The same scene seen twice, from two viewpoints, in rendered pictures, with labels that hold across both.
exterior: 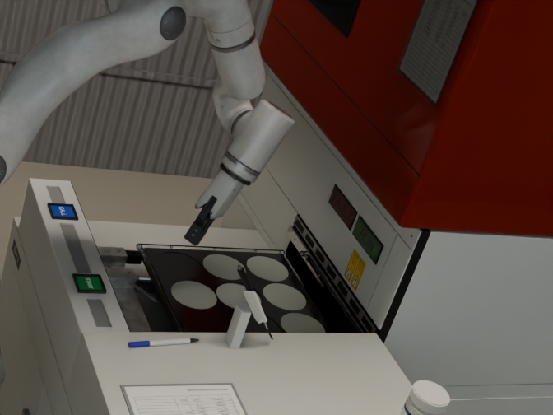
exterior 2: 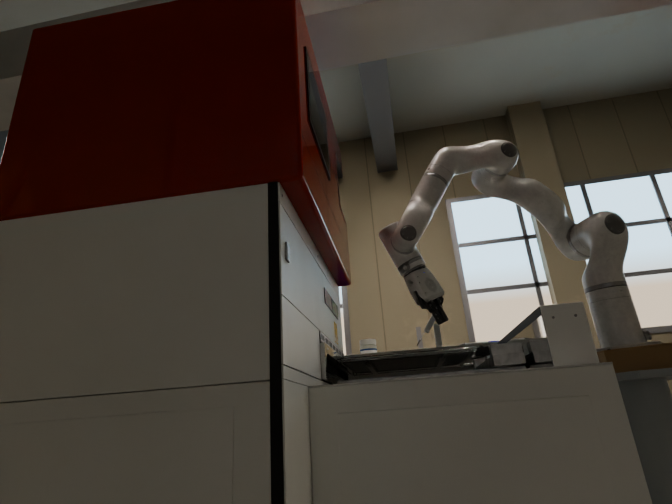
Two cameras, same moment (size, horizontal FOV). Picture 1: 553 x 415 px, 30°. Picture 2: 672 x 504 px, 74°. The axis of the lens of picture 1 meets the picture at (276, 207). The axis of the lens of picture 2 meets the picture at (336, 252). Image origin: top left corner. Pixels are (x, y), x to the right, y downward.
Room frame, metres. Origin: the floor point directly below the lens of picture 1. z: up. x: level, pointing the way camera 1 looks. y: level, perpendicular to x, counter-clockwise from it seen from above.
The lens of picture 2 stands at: (3.09, 0.72, 0.74)
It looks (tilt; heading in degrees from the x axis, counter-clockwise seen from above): 21 degrees up; 218
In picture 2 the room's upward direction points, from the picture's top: 4 degrees counter-clockwise
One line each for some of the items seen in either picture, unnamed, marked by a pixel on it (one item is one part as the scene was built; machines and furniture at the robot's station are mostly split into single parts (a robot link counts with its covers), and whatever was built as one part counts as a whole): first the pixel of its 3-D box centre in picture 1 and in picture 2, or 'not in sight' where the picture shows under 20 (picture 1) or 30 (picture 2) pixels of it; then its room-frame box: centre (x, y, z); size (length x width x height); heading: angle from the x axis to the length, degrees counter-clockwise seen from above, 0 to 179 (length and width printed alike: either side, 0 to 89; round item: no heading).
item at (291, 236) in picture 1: (321, 295); (336, 369); (2.01, -0.16, 0.89); 0.44 x 0.02 x 0.10; 31
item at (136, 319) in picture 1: (121, 311); (496, 366); (1.75, 0.23, 0.87); 0.36 x 0.08 x 0.03; 31
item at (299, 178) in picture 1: (313, 207); (317, 316); (2.18, -0.08, 1.02); 0.81 x 0.03 x 0.40; 31
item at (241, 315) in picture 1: (249, 315); (432, 330); (1.63, -0.02, 1.03); 0.06 x 0.04 x 0.13; 121
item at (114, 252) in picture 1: (106, 255); (505, 349); (1.88, 0.31, 0.89); 0.08 x 0.03 x 0.03; 121
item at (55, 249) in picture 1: (68, 276); (536, 351); (1.77, 0.36, 0.89); 0.55 x 0.09 x 0.14; 31
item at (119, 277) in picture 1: (115, 277); not in sight; (1.81, 0.27, 0.89); 0.08 x 0.03 x 0.03; 121
